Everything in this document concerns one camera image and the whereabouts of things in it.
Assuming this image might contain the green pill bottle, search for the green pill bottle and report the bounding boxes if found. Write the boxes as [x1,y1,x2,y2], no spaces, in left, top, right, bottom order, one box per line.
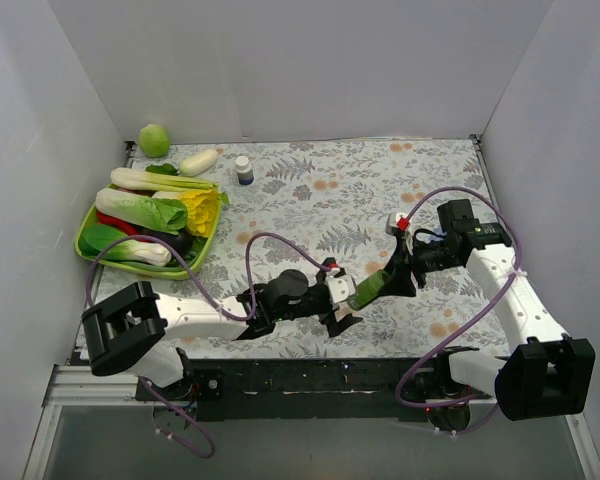
[347,270,389,311]

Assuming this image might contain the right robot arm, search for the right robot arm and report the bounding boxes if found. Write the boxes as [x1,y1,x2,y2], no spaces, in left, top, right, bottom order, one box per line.
[378,199,595,420]

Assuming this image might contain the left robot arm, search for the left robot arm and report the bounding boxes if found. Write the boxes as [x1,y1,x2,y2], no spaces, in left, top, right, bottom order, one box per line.
[81,269,360,400]

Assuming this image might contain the floral table mat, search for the floral table mat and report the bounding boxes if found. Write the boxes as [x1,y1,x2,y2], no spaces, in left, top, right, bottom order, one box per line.
[79,137,531,360]

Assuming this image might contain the green vegetable tray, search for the green vegetable tray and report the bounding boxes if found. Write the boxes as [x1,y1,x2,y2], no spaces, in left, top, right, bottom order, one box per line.
[75,185,228,280]

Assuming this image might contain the purple eggplant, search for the purple eggplant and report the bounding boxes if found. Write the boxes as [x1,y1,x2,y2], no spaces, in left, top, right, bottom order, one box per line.
[138,227,194,256]

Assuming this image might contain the white cap pill bottle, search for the white cap pill bottle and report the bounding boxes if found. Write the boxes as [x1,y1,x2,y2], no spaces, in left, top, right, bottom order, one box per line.
[234,156,254,186]

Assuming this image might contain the yellow leafy vegetable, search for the yellow leafy vegetable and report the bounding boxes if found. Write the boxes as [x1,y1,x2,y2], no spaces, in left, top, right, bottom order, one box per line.
[180,189,221,238]

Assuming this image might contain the napa cabbage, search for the napa cabbage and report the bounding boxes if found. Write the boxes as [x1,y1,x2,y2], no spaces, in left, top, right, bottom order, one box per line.
[95,188,188,235]

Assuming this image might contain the white radish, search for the white radish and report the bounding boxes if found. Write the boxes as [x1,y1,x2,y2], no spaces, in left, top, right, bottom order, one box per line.
[179,149,219,177]

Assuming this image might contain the green cabbage ball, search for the green cabbage ball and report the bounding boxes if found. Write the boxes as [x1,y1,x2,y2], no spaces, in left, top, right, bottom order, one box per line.
[138,124,171,158]

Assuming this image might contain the red chili pepper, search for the red chili pepper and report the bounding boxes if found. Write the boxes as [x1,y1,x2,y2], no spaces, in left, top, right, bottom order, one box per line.
[96,210,139,238]

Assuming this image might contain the green bok choy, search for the green bok choy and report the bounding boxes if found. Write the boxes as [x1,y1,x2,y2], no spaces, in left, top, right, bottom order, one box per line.
[78,224,172,267]

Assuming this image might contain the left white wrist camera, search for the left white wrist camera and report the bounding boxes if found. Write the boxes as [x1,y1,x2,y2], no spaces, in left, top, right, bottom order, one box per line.
[325,269,357,305]

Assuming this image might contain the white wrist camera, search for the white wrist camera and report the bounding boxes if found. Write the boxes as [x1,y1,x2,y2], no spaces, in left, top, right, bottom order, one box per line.
[385,212,414,252]
[325,269,357,305]

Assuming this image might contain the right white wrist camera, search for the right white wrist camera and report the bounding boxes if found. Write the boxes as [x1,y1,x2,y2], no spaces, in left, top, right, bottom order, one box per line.
[385,212,414,252]

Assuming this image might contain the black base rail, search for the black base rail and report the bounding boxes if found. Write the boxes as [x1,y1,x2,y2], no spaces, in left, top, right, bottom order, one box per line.
[159,358,470,428]

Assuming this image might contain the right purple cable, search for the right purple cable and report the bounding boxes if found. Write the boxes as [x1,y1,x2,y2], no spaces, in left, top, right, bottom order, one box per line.
[395,186,527,437]

